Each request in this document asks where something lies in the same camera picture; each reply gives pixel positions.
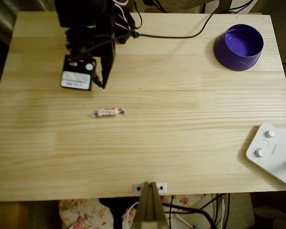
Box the white red servo wires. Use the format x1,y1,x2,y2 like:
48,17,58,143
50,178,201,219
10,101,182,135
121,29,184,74
113,0,131,31

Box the brown wooden furniture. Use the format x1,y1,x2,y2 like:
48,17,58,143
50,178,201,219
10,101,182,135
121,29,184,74
0,201,23,229

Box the purple plastic bowl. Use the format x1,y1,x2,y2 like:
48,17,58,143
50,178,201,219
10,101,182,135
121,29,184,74
213,23,265,72

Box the thick black cable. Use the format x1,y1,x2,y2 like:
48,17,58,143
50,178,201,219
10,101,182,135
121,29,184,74
162,202,217,229

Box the white red candy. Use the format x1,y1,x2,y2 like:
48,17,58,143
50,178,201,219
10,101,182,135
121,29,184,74
90,107,128,119

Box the black power cable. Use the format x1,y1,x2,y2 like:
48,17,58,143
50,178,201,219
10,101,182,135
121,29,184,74
133,0,143,30

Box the dark aluminium profile mast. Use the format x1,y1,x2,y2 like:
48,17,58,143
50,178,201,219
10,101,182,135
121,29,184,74
133,181,170,229

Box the black camera box white label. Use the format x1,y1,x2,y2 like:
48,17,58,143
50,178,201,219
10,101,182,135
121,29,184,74
60,54,97,92

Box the aluminium corner bracket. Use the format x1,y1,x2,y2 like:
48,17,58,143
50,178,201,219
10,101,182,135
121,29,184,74
133,182,168,193

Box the white lamp base with knobs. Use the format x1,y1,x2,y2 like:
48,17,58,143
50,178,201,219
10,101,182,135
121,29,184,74
245,122,286,190

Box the floral pink white cloth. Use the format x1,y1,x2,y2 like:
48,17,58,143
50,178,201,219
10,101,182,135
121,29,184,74
59,193,209,229

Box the white cable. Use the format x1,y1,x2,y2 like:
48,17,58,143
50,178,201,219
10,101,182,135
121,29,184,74
175,213,194,229
122,201,140,224

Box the black camera cable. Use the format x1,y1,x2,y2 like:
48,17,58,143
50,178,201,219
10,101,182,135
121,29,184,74
72,0,255,58

